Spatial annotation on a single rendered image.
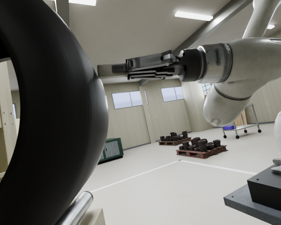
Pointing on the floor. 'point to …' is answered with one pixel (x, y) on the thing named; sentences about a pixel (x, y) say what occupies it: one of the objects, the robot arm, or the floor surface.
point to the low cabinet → (111, 150)
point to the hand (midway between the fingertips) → (112, 71)
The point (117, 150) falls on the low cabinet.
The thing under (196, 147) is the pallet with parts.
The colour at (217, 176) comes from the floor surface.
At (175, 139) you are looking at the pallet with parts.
